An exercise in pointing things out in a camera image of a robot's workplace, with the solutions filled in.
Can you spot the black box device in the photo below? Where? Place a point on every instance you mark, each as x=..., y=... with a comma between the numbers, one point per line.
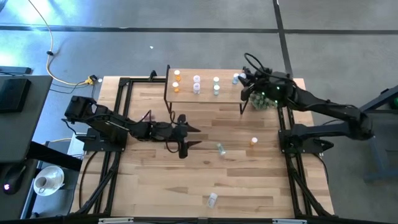
x=14, y=95

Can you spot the clear pill bottle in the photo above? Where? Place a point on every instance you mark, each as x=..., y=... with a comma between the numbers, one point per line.
x=196, y=88
x=196, y=77
x=212, y=200

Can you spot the wooden shelf black metal frame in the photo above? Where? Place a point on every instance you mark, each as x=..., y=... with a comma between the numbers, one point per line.
x=217, y=96

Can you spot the orange pill bottle white cap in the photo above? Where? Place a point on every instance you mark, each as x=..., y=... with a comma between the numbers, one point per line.
x=177, y=75
x=253, y=141
x=176, y=87

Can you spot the grey metal cart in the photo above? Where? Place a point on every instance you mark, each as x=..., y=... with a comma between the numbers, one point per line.
x=385, y=97

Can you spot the green potted succulent plant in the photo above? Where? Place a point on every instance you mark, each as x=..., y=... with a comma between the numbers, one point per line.
x=261, y=104

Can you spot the white bar bracket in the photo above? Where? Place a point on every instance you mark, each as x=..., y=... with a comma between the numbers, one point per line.
x=289, y=221
x=115, y=220

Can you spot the white floor box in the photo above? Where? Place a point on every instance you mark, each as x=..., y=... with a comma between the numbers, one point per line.
x=76, y=146

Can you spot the black flat bar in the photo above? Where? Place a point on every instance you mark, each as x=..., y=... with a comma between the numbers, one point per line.
x=15, y=70

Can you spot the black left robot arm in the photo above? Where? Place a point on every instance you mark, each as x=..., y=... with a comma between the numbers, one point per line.
x=105, y=123

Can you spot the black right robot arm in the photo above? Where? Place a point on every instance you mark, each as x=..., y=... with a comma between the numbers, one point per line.
x=326, y=109

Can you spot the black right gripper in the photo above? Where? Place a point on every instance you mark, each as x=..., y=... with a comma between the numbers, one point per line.
x=267, y=85

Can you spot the white cup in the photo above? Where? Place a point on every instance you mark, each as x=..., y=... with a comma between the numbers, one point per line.
x=42, y=183

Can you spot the grey side desk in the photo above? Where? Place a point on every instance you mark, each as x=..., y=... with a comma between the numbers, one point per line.
x=28, y=133

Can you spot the black computer mouse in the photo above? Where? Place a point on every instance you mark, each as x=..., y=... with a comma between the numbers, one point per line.
x=11, y=182

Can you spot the black aluminium table frame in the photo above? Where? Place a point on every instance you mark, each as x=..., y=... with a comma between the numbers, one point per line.
x=123, y=81

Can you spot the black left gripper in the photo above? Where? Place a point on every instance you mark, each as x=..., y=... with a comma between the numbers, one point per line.
x=168, y=132

